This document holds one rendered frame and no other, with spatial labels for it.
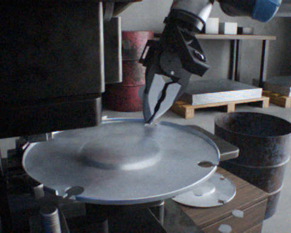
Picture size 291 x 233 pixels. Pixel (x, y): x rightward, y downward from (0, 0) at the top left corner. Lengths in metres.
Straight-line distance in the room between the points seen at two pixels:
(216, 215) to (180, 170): 0.69
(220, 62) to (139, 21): 1.44
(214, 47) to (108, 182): 4.30
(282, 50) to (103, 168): 5.29
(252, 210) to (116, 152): 0.85
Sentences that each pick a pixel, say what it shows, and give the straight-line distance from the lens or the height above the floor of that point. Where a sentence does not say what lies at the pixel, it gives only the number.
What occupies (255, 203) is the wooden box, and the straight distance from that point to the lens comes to 1.23.
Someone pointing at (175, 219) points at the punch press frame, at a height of 0.65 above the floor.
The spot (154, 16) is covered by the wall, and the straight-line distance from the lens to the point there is 4.10.
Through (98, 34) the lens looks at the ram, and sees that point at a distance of 0.34.
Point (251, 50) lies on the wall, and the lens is 5.09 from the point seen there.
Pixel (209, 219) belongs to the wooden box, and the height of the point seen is 0.35.
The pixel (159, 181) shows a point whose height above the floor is 0.78.
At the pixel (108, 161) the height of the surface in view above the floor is 0.79.
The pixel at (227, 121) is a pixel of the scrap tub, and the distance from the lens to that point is 1.81.
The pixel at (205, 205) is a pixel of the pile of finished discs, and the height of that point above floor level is 0.35.
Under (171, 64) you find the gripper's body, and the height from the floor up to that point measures 0.89.
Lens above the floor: 0.97
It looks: 18 degrees down
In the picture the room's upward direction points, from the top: straight up
